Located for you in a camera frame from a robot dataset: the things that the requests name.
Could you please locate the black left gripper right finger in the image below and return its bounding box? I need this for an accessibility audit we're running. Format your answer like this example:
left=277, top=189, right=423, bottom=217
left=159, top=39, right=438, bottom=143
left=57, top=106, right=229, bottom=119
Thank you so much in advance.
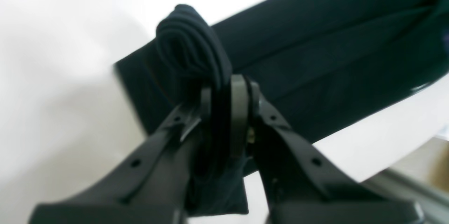
left=230, top=74, right=424, bottom=224

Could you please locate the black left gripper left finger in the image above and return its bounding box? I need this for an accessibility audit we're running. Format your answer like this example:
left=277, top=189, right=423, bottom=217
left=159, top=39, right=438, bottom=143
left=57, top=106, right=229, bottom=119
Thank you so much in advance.
left=29, top=88, right=212, bottom=224

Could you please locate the black printed T-shirt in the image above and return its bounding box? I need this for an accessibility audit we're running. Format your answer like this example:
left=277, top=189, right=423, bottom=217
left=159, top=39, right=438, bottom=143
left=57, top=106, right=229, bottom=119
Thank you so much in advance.
left=114, top=0, right=448, bottom=217

